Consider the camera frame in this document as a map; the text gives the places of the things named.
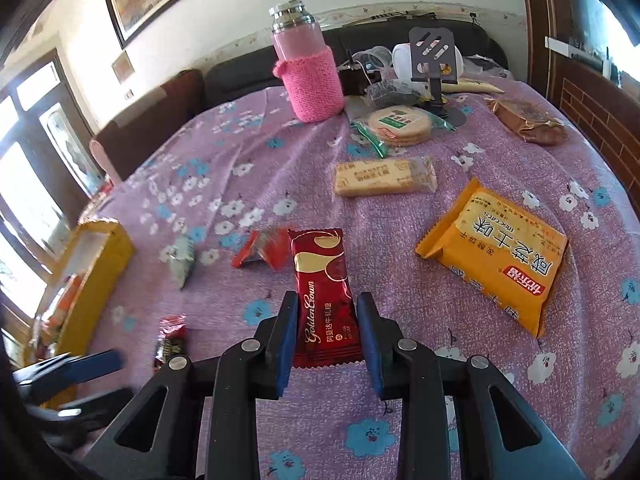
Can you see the small green snack packet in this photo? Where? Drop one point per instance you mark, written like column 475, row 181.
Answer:
column 181, row 260

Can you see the small white box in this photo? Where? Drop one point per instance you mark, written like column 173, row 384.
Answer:
column 559, row 46

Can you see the beige biscuit bar pack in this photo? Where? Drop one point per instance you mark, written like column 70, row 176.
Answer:
column 380, row 176

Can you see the small red candy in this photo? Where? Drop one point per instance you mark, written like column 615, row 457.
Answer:
column 170, row 340

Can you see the orange yellow cracker bag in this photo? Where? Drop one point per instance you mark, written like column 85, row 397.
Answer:
column 495, row 255

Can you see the wooden cabinet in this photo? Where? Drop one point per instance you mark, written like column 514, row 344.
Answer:
column 590, row 110

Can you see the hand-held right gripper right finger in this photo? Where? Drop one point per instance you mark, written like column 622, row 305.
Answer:
column 370, row 345

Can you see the black phone stand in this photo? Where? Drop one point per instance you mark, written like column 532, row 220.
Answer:
column 432, row 47

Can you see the bag of dark seeds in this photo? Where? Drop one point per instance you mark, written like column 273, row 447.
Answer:
column 392, row 92

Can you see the pink bottle with knitted sleeve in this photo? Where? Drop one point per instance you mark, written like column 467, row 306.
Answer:
column 312, row 80

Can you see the yellow cardboard box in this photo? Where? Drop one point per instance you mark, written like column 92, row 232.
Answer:
column 107, row 255

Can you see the brown chair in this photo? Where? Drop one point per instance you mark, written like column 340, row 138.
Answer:
column 150, row 115

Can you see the wooden glass door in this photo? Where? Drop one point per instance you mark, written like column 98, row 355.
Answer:
column 35, row 125

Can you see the small black box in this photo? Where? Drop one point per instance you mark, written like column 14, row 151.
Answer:
column 352, row 82

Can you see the brown cake package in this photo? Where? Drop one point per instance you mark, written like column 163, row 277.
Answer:
column 530, row 120

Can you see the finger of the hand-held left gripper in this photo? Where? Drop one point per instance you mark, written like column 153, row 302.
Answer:
column 95, row 407
column 95, row 364

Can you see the orange red snack packet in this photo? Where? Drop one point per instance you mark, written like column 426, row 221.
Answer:
column 270, row 250

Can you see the white plastic cup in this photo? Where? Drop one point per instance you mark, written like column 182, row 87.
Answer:
column 401, row 60

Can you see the dark sofa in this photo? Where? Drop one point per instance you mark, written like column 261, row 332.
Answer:
column 235, row 80

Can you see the round rice cracker pack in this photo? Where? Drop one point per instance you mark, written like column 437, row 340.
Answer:
column 400, row 125

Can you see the dark red wafer packet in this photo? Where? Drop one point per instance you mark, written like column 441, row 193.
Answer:
column 322, row 280

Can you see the small wall picture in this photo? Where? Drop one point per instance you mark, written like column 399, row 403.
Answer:
column 122, row 67

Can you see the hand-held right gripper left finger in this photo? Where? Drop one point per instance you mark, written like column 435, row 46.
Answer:
column 287, row 340

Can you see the purple floral tablecloth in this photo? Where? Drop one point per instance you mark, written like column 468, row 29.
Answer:
column 300, row 160

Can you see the cream coloured tube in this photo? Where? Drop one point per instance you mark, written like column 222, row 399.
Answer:
column 475, row 86

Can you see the clear plastic container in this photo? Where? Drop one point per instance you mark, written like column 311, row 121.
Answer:
column 375, row 55

